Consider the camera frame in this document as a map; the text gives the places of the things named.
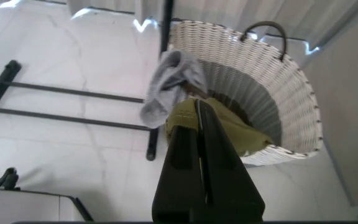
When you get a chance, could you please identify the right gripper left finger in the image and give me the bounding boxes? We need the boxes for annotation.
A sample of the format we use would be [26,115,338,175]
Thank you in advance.
[152,126,206,222]

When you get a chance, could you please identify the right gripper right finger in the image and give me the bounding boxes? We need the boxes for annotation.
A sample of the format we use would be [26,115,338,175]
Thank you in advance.
[188,98,265,222]

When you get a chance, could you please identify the green printed shirt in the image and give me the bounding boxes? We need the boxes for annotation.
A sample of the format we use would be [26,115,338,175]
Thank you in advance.
[165,97,275,157]

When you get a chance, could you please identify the white laundry basket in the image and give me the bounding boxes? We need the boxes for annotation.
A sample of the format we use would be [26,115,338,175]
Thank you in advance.
[168,20,324,167]

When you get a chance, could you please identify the black clothes rack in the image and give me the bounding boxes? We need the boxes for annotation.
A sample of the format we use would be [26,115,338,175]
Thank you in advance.
[0,0,174,162]

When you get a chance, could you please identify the pale grey shorts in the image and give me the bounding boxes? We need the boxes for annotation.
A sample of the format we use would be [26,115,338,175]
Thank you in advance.
[139,49,208,129]

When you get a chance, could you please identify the black cable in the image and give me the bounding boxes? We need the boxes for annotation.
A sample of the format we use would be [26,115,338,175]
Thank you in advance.
[0,167,21,191]

